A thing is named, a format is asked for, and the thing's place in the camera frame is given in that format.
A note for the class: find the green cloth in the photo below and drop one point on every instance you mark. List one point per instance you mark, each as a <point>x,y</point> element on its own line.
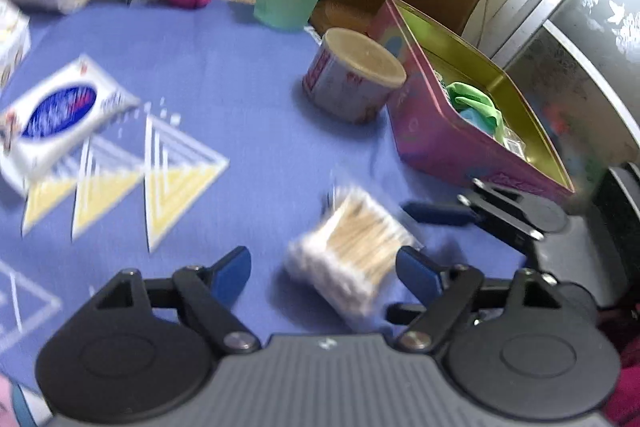
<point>470,94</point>

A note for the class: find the white blue tissue pack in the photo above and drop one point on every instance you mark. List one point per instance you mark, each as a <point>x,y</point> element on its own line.
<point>60,112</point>

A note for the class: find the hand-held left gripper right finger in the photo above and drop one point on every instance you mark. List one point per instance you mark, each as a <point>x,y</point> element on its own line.
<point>417,272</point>

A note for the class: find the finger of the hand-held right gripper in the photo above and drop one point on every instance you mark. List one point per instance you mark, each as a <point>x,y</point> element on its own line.
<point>435,213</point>
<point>407,314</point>

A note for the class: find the pink tin box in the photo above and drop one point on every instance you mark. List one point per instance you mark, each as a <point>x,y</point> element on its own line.
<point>440,137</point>

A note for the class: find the pink blue object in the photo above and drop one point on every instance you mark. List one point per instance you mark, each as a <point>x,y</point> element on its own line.
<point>7,399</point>

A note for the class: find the light blue pack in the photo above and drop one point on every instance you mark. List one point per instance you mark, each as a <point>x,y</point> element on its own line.
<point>475,117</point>

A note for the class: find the magenta clothing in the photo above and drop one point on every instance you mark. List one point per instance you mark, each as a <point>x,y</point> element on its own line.
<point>627,387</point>

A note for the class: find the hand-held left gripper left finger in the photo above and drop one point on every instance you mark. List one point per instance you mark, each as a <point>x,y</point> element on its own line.
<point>232,269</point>

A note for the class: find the blue patterned tablecloth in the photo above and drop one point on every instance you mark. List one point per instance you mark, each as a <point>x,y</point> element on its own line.
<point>225,82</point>

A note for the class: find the round beige-topped can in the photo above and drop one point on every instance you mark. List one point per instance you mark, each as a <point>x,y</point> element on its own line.
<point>340,82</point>

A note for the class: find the white cardboard box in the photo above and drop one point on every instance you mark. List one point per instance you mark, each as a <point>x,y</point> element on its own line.
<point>10,37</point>

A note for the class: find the frosted glass cabinet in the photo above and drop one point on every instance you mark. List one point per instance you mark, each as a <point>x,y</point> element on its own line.
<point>590,32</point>

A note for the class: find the cotton swab pack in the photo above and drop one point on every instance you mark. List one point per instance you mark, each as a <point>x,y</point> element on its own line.
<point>345,247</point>

